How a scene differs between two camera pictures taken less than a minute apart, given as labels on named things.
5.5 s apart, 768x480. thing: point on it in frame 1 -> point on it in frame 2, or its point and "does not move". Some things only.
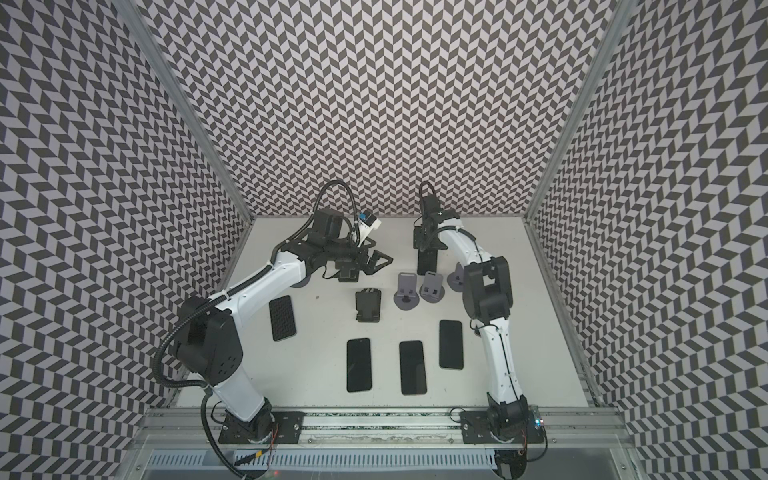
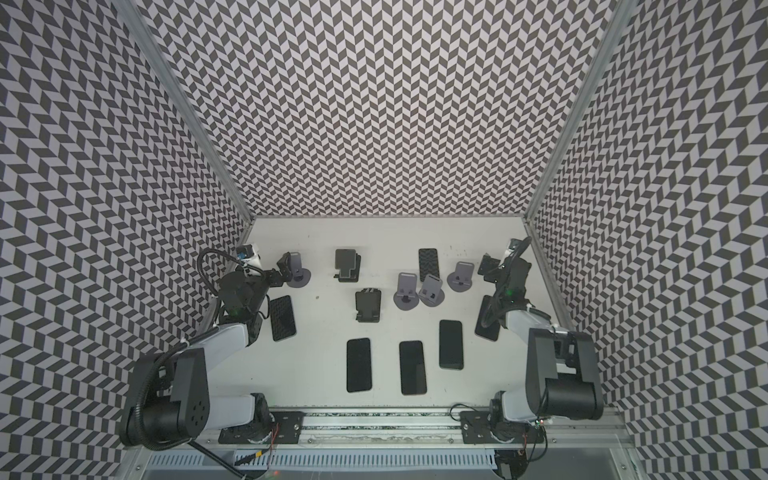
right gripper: (426, 241) -> (501, 267)
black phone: (451, 349) does not move
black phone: (412, 368) does not move
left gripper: (372, 266) -> (284, 268)
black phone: (427, 260) does not move
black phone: (282, 318) does not move
